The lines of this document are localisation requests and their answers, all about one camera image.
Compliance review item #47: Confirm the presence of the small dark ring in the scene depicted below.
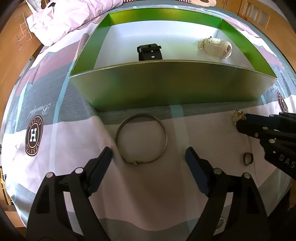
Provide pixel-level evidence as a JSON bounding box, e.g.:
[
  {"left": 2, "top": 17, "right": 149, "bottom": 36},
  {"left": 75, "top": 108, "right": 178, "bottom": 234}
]
[{"left": 242, "top": 152, "right": 254, "bottom": 166}]

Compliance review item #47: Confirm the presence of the metal bangle bracelet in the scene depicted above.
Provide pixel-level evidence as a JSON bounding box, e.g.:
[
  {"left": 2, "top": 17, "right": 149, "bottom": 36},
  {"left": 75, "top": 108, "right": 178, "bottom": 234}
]
[{"left": 115, "top": 113, "right": 168, "bottom": 166}]

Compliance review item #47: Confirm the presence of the white wrist watch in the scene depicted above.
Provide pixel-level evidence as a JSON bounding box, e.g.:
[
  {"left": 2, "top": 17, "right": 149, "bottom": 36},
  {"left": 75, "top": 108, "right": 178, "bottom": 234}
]
[{"left": 198, "top": 37, "right": 233, "bottom": 59}]

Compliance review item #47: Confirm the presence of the patterned bed sheet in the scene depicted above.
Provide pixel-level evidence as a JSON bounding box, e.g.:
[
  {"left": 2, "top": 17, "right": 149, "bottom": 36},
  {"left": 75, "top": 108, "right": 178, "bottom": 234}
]
[{"left": 1, "top": 1, "right": 295, "bottom": 240}]

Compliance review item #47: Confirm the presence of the wooden cabinet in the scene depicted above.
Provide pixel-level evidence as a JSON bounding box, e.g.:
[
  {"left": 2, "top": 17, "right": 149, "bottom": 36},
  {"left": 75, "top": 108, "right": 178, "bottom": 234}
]
[{"left": 216, "top": 1, "right": 295, "bottom": 69}]

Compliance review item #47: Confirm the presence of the black wrist watch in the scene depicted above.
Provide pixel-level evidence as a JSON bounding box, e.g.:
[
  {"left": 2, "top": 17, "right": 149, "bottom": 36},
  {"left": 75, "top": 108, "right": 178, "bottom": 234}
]
[{"left": 137, "top": 43, "right": 163, "bottom": 61}]

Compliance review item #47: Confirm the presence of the red striped plush toy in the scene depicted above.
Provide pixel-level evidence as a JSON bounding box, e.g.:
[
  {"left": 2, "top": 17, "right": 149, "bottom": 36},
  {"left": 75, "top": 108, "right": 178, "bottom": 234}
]
[{"left": 124, "top": 0, "right": 218, "bottom": 7}]

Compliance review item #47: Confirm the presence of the green cardboard box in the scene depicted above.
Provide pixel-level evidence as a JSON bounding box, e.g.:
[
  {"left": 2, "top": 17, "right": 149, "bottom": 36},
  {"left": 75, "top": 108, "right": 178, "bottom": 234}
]
[{"left": 69, "top": 8, "right": 277, "bottom": 111}]

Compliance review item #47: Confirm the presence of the pink crumpled blanket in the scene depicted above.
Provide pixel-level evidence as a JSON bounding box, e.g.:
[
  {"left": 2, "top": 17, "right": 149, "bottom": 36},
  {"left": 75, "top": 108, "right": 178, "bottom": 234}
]
[{"left": 27, "top": 1, "right": 123, "bottom": 46}]

